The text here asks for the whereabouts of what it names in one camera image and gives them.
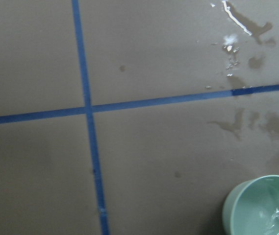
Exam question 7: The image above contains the mint green bowl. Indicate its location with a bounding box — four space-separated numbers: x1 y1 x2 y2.
222 175 279 235

